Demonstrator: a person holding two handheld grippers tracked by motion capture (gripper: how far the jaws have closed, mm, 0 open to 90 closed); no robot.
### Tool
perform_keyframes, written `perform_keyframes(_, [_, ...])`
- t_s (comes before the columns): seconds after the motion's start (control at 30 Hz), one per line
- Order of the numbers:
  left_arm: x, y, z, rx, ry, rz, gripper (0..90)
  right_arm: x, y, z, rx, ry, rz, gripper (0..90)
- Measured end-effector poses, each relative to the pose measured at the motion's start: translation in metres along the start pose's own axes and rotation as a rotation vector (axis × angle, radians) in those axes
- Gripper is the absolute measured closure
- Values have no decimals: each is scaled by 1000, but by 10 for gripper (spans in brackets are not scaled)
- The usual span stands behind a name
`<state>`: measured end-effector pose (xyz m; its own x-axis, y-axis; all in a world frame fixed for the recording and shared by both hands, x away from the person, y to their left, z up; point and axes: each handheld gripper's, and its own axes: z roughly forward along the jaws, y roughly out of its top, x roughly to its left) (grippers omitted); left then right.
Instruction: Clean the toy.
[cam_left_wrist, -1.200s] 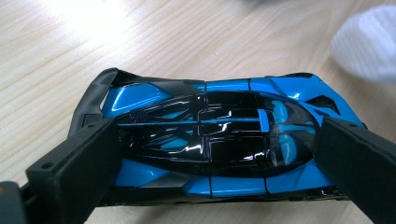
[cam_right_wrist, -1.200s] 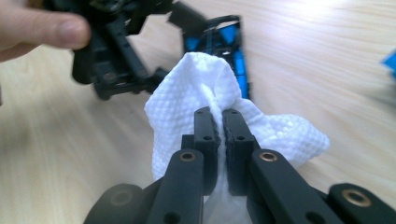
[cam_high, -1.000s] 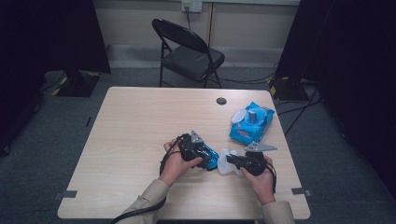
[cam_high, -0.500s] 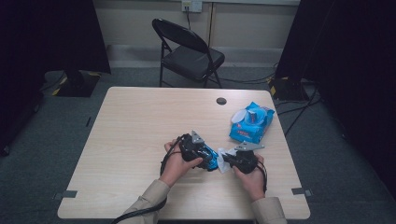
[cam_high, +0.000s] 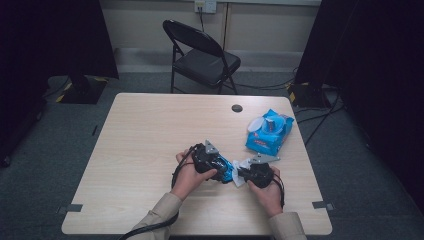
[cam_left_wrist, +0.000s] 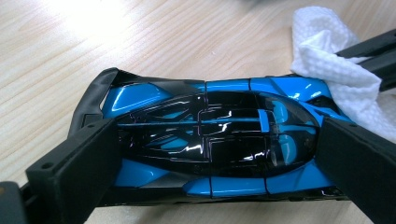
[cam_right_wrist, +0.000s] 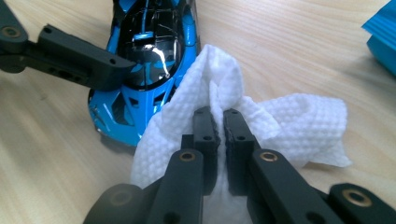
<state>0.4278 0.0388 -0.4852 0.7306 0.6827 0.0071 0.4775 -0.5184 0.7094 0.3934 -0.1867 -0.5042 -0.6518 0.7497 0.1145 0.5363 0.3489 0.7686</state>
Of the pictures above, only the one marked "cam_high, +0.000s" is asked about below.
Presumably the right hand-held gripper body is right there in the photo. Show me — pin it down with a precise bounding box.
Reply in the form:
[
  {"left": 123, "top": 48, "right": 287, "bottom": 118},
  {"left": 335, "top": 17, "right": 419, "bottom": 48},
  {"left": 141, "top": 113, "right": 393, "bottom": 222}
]
[{"left": 245, "top": 153, "right": 281, "bottom": 190}]

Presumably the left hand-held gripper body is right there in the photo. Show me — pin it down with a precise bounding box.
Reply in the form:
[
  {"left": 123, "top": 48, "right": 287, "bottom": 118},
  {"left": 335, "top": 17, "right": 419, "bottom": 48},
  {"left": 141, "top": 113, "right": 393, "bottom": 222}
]
[{"left": 191, "top": 139, "right": 223, "bottom": 175}]

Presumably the blue toy car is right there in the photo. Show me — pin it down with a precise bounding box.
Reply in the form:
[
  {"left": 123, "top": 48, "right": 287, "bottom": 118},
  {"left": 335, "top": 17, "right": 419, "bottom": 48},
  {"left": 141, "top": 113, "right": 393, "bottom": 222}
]
[{"left": 208, "top": 154, "right": 235, "bottom": 184}]

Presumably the blue wet wipes pack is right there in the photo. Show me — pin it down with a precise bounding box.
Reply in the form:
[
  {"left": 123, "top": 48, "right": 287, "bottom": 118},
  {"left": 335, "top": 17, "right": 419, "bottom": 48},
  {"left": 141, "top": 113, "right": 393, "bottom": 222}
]
[{"left": 245, "top": 108, "right": 295, "bottom": 157}]

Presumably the person's left hand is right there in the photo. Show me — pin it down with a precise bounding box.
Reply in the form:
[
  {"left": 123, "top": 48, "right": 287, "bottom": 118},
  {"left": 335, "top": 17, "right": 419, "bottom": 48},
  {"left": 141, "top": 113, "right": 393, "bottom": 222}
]
[{"left": 171, "top": 149, "right": 219, "bottom": 202}]

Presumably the person's right hand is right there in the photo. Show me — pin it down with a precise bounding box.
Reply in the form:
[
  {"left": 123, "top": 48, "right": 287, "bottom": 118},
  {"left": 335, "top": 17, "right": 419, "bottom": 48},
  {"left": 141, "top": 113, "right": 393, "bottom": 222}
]
[{"left": 248, "top": 166, "right": 285, "bottom": 218}]

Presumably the grey tape strip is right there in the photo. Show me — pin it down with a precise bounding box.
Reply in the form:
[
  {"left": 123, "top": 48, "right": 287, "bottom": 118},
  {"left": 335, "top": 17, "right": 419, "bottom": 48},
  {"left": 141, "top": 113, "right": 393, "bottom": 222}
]
[
  {"left": 312, "top": 200, "right": 335, "bottom": 212},
  {"left": 56, "top": 203, "right": 84, "bottom": 215}
]

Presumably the black stand base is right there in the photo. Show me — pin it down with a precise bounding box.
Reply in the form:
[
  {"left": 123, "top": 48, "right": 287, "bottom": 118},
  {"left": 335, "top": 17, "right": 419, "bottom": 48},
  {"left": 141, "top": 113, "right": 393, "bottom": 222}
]
[
  {"left": 287, "top": 81, "right": 332, "bottom": 109},
  {"left": 59, "top": 75, "right": 108, "bottom": 105}
]

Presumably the black folding chair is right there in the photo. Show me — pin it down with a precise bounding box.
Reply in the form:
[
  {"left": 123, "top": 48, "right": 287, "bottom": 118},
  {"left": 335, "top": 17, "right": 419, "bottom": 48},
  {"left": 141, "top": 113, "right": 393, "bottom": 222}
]
[{"left": 162, "top": 19, "right": 242, "bottom": 95}]

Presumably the black curtain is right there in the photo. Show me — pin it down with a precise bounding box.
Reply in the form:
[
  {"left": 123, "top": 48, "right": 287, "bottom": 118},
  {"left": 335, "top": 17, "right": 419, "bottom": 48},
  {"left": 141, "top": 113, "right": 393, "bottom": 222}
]
[
  {"left": 0, "top": 0, "right": 120, "bottom": 161},
  {"left": 294, "top": 0, "right": 424, "bottom": 214}
]

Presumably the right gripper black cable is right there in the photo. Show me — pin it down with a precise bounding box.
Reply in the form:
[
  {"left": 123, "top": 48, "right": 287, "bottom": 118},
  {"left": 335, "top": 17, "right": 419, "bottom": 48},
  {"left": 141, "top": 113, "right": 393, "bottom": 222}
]
[{"left": 271, "top": 173, "right": 286, "bottom": 210}]

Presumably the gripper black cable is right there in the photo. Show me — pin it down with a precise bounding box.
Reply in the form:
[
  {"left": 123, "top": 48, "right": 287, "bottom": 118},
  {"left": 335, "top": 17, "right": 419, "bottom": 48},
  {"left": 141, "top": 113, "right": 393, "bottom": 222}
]
[
  {"left": 118, "top": 143, "right": 203, "bottom": 240},
  {"left": 271, "top": 173, "right": 286, "bottom": 210}
]

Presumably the black floor cables bundle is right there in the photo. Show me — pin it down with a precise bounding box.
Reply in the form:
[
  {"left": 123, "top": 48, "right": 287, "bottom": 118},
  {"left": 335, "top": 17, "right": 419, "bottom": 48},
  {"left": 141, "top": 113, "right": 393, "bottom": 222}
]
[{"left": 295, "top": 93, "right": 345, "bottom": 147}]

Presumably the black floor cable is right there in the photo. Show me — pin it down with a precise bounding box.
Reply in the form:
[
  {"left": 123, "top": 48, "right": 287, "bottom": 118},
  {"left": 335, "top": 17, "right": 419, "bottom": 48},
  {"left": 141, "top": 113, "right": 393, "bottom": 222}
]
[{"left": 233, "top": 77, "right": 297, "bottom": 92}]

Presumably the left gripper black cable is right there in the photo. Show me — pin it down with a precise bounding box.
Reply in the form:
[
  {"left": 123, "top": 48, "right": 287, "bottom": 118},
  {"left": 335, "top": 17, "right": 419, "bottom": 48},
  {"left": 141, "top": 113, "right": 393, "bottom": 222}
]
[{"left": 118, "top": 143, "right": 203, "bottom": 240}]

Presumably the wall conduit pipe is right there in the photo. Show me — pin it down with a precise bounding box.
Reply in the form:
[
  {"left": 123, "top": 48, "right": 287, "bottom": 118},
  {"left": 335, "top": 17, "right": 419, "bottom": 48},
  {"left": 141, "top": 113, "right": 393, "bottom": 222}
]
[{"left": 222, "top": 3, "right": 231, "bottom": 51}]

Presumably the white wall outlet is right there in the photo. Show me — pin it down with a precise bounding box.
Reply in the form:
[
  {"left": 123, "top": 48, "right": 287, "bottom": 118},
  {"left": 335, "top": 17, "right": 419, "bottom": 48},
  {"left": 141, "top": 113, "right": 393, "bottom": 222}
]
[{"left": 194, "top": 0, "right": 218, "bottom": 14}]

